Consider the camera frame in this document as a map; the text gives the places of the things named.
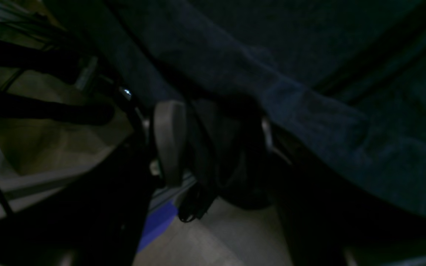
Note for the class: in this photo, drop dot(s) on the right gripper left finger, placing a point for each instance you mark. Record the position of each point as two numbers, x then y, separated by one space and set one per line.
97 220

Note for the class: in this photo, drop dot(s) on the black t-shirt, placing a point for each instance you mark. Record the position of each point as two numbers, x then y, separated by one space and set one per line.
343 83

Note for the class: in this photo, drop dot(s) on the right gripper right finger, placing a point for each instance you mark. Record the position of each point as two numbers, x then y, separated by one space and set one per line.
328 220

